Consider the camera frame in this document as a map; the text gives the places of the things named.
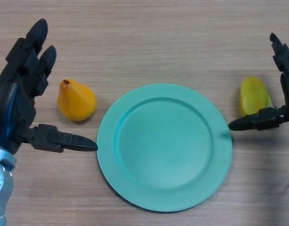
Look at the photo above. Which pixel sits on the yellow starfruit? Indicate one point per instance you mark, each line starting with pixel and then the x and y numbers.
pixel 252 96

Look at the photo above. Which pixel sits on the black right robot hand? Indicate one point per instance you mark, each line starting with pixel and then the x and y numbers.
pixel 267 117

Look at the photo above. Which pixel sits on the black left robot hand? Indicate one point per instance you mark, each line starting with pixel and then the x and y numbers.
pixel 17 103

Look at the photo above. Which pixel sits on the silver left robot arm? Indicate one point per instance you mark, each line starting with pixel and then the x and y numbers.
pixel 2 183

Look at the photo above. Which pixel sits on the green round plate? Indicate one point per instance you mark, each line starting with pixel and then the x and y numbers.
pixel 164 148

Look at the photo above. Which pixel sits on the orange yellow pear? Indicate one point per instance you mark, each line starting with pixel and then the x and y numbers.
pixel 76 103

